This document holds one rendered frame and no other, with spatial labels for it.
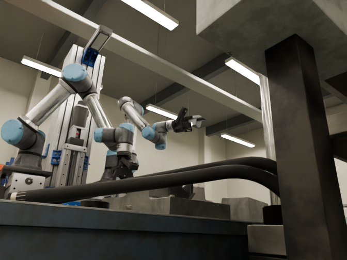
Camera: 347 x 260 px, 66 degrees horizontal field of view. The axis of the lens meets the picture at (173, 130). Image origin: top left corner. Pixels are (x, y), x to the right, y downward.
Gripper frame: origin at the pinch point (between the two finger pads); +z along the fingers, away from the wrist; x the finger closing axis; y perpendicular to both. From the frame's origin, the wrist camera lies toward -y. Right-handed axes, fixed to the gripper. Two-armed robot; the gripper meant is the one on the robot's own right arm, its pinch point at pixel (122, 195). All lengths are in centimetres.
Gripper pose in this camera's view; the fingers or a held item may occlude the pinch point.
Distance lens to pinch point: 125.9
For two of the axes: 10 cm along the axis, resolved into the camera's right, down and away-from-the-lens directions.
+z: -0.3, 9.3, -3.6
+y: -6.1, 2.7, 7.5
